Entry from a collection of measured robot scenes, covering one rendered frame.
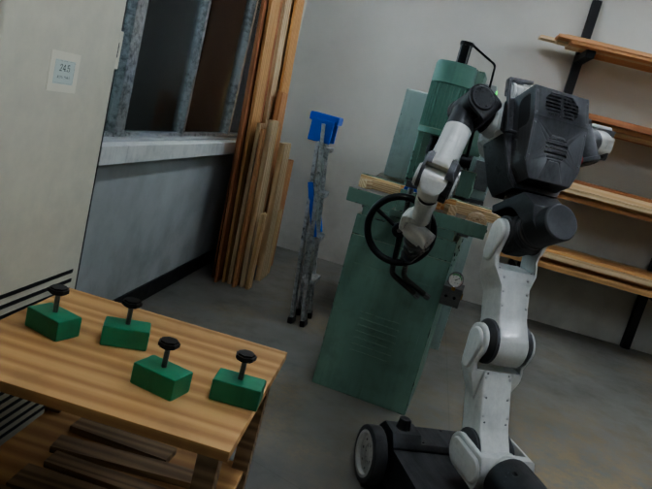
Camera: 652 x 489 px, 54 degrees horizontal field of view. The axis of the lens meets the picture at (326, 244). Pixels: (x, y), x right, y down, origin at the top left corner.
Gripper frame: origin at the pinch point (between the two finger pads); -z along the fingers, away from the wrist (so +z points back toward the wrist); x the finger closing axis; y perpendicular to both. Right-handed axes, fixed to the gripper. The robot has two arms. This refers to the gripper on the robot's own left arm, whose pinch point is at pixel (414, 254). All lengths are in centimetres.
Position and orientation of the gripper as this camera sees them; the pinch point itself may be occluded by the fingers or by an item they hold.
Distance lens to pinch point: 249.1
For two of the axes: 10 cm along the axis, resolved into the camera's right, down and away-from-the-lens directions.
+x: 8.0, -5.9, 1.3
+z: -1.1, -3.6, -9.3
